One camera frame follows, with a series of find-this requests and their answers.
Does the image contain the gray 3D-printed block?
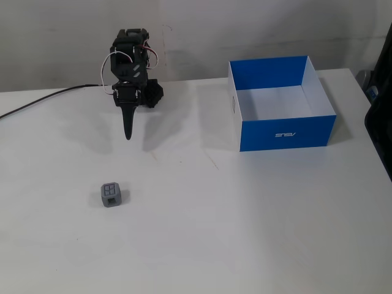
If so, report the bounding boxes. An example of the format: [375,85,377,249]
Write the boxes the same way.
[100,182,121,208]

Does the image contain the blue and white cardboard box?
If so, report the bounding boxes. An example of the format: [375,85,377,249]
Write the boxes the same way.
[228,55,337,153]

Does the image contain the gray and blue plastic object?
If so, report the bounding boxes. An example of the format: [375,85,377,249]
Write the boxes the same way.
[357,69,378,99]

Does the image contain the black power cable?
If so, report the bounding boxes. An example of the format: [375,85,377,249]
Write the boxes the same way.
[0,85,105,120]

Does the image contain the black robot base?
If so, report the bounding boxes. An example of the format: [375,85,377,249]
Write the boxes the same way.
[142,78,165,110]

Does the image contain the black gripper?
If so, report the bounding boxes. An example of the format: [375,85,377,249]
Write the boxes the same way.
[111,81,143,141]

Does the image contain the red servo wires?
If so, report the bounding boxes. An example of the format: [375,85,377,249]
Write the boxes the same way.
[138,44,160,70]

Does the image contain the white servo wire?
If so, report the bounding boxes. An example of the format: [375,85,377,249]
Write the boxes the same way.
[101,51,124,94]

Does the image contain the black plastic case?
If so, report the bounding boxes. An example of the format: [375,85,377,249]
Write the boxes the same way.
[364,29,392,181]

